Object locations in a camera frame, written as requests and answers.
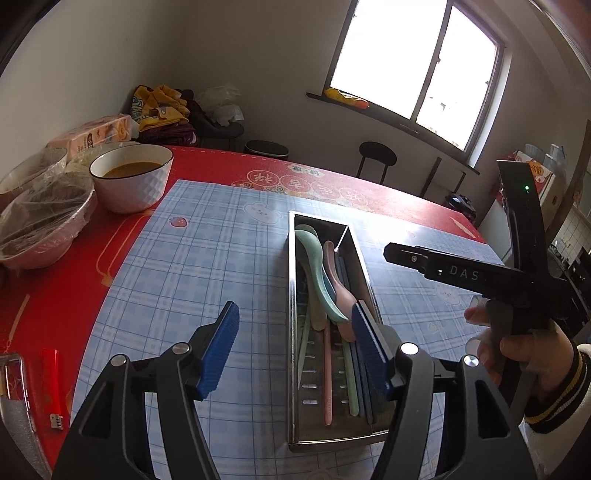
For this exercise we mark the yellow garment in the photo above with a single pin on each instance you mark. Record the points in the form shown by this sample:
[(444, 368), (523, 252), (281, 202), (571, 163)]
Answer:
[(161, 104)]

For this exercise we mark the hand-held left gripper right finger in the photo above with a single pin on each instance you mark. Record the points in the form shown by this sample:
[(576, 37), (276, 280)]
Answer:
[(369, 350)]

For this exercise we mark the black cooker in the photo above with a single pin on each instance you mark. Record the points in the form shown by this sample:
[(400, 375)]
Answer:
[(459, 205)]

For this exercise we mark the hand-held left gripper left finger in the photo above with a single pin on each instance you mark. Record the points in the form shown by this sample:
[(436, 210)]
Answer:
[(221, 350)]

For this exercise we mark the black window sill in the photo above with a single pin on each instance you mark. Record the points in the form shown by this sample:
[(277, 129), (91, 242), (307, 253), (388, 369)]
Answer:
[(392, 121)]

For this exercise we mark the person's right hand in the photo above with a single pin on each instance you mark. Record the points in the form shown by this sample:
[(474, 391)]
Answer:
[(545, 355)]

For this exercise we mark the silver metal case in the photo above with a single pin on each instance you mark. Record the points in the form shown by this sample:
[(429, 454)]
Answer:
[(16, 415)]

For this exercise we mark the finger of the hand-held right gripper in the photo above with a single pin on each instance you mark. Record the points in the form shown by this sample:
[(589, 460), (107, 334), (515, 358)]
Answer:
[(406, 256)]

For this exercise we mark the tissue pack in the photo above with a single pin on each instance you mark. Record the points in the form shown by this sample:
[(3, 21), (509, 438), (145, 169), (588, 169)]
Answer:
[(101, 134)]

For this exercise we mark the red lighter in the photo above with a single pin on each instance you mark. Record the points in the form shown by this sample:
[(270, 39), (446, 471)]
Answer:
[(51, 383)]

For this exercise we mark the window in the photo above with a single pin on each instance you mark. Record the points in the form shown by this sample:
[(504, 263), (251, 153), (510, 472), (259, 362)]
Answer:
[(392, 55)]

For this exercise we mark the white bowl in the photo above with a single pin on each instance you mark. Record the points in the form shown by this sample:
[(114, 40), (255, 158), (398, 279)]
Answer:
[(134, 194)]

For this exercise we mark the clear plastic bag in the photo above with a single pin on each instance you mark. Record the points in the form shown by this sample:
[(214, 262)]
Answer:
[(221, 104)]

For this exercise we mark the pink spoon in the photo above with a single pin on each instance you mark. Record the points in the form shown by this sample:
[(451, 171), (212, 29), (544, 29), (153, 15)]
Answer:
[(330, 263)]

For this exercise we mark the metal utensil box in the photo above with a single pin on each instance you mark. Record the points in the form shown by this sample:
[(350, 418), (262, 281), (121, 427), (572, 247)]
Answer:
[(334, 444)]

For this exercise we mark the green chopstick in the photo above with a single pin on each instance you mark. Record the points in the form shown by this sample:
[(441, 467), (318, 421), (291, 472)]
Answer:
[(351, 387)]

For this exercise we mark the black round stool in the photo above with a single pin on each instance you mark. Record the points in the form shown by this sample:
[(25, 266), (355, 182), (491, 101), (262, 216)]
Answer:
[(377, 152)]

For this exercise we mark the blue plaid mat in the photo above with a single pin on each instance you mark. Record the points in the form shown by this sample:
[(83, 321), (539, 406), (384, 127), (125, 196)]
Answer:
[(207, 258)]

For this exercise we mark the person's right forearm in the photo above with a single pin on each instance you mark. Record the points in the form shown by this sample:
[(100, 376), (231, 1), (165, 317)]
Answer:
[(563, 415)]

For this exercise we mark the plastic-wrapped bowl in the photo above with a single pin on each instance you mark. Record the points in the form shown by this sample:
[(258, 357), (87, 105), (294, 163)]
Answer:
[(46, 221), (32, 166)]

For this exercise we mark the printed cardboard box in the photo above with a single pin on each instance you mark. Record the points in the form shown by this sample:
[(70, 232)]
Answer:
[(549, 184)]

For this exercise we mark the yellow snack packet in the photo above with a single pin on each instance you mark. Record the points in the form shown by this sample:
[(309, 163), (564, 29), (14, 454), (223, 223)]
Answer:
[(344, 97)]

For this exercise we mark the green spoon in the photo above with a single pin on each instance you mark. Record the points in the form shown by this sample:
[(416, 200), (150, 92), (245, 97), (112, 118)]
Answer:
[(318, 272)]

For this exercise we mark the maroon clothes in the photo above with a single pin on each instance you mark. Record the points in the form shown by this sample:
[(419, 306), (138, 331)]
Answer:
[(171, 134)]

